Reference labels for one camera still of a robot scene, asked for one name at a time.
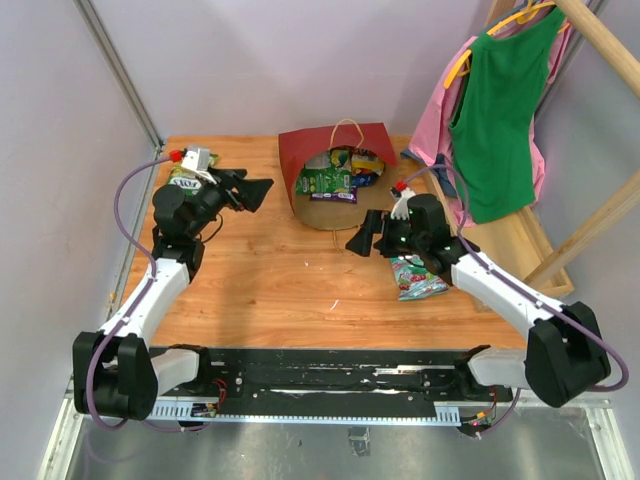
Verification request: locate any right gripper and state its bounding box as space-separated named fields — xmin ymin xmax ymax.
xmin=345 ymin=209 xmax=426 ymax=258

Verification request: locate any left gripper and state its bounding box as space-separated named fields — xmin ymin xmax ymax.
xmin=186 ymin=167 xmax=273 ymax=238

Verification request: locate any red brown paper bag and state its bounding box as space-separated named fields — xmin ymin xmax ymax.
xmin=278 ymin=119 xmax=398 ymax=232

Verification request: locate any green Fox's candy packet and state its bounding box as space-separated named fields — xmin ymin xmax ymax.
xmin=166 ymin=154 xmax=218 ymax=196

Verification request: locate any teal candy packet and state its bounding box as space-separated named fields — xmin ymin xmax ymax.
xmin=390 ymin=255 xmax=449 ymax=301

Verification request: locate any green tank top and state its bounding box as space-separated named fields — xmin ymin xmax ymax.
xmin=450 ymin=7 xmax=565 ymax=224

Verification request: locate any yellow clothes hanger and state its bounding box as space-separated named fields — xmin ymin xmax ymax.
xmin=443 ymin=1 xmax=556 ymax=90

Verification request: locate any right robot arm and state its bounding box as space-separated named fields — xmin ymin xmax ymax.
xmin=345 ymin=193 xmax=611 ymax=408

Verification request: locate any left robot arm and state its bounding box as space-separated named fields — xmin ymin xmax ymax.
xmin=72 ymin=169 xmax=274 ymax=430

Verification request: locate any purple snack packet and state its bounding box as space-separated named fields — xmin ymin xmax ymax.
xmin=310 ymin=187 xmax=357 ymax=204

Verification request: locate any blue grey shirt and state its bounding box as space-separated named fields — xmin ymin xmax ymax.
xmin=401 ymin=148 xmax=458 ymax=199

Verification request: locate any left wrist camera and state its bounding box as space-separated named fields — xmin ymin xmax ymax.
xmin=180 ymin=145 xmax=213 ymax=176

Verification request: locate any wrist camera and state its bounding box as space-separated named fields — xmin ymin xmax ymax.
xmin=391 ymin=187 xmax=415 ymax=221
xmin=180 ymin=145 xmax=213 ymax=176

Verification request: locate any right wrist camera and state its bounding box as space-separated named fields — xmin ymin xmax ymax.
xmin=391 ymin=187 xmax=415 ymax=221

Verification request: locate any wooden clothes rack frame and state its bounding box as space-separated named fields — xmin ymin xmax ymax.
xmin=413 ymin=0 xmax=640 ymax=304

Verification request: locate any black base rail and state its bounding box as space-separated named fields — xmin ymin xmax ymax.
xmin=156 ymin=348 xmax=512 ymax=413

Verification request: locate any white cable duct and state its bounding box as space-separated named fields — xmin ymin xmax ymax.
xmin=148 ymin=395 xmax=461 ymax=426

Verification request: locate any aluminium corner post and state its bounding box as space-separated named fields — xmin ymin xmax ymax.
xmin=72 ymin=0 xmax=165 ymax=151

